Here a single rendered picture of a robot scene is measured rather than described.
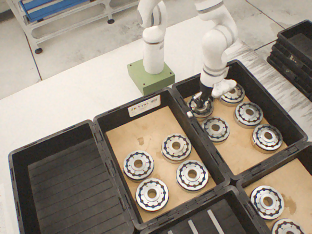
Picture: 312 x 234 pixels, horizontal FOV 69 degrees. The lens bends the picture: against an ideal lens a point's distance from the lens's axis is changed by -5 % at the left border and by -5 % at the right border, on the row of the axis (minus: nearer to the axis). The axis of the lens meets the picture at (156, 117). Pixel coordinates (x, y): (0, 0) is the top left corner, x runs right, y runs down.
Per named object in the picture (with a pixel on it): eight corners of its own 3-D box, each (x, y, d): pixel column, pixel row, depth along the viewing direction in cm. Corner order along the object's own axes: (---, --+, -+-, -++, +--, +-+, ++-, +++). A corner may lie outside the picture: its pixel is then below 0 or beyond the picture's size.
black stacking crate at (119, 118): (100, 133, 91) (92, 118, 81) (169, 104, 96) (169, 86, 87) (141, 235, 71) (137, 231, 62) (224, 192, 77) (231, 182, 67)
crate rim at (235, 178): (169, 89, 88) (169, 85, 86) (236, 62, 94) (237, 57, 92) (231, 185, 69) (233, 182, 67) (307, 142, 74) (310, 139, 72)
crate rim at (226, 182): (93, 120, 83) (91, 117, 81) (169, 89, 88) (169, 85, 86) (137, 233, 63) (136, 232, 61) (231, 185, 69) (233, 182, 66)
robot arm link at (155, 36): (159, -6, 90) (159, 31, 104) (136, -1, 88) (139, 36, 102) (170, 5, 85) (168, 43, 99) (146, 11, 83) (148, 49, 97)
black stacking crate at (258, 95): (170, 104, 96) (170, 86, 87) (230, 78, 102) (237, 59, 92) (225, 192, 77) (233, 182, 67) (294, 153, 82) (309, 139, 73)
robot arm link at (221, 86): (215, 100, 74) (218, 87, 69) (193, 77, 79) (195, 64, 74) (237, 87, 76) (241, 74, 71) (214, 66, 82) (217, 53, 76)
